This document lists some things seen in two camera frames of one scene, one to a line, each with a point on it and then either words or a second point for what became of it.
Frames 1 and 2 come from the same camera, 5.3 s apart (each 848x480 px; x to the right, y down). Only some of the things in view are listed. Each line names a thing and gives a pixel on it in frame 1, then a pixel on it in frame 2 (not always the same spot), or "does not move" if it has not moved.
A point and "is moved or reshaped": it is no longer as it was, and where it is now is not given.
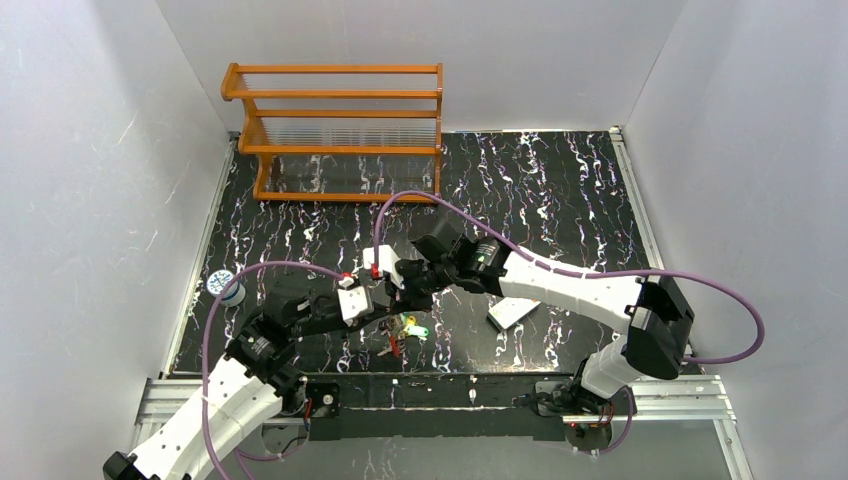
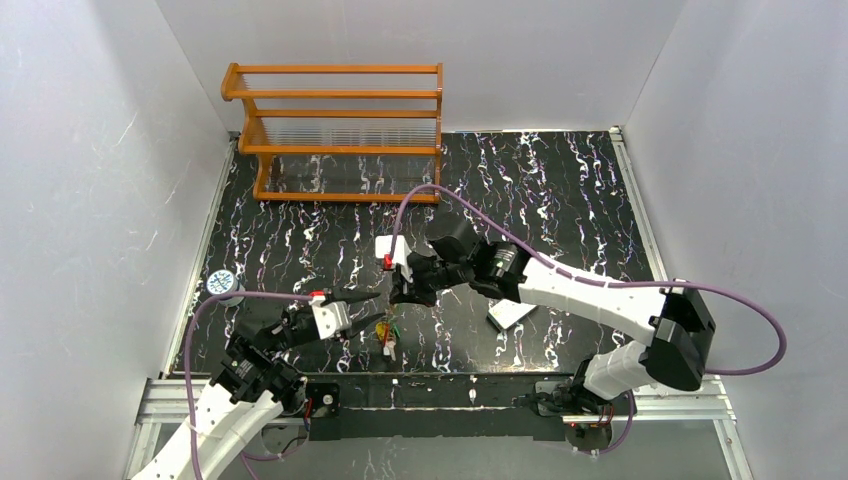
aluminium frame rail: (684, 398) does not move
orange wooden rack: (340, 132) does not move
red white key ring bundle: (397, 329) is moved or reshaped
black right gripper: (408, 276) does not move
